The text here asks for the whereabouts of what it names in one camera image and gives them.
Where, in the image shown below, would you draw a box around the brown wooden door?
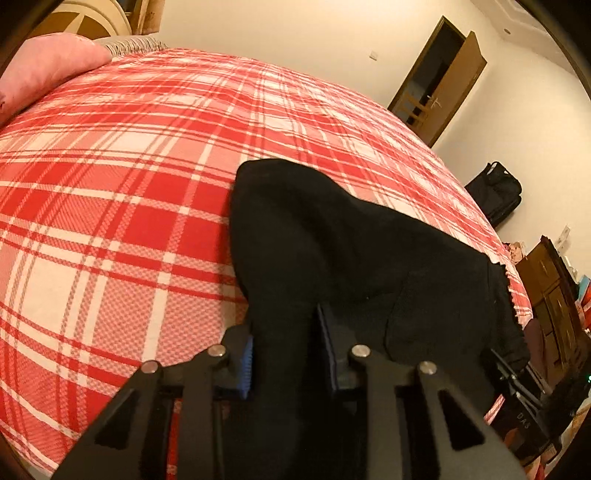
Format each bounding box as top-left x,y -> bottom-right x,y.
388,16 -> 488,148

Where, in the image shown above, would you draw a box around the narrow beige floral curtain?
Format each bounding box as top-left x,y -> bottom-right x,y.
131,0 -> 165,35

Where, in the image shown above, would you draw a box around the brown wooden cabinet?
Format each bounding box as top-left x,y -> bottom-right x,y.
515,235 -> 591,384

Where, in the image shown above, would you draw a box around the cream round headboard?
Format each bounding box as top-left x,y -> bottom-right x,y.
28,0 -> 136,41

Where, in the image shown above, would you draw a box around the grey striped pillow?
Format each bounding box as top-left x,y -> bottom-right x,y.
95,36 -> 169,59

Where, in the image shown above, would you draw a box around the black pants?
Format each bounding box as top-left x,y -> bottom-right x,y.
228,158 -> 532,480

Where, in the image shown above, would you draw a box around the black bag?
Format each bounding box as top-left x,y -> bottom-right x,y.
464,161 -> 523,228

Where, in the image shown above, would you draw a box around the pink folded quilt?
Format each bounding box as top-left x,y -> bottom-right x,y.
0,36 -> 113,127

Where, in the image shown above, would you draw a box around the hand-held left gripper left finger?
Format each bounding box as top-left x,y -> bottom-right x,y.
51,323 -> 256,480

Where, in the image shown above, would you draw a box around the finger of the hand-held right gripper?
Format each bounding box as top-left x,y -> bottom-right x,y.
489,348 -> 546,401

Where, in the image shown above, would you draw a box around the red plaid bed sheet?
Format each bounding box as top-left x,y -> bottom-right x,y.
0,46 -> 534,476

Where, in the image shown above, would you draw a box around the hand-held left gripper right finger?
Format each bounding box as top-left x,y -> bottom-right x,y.
316,305 -> 529,480

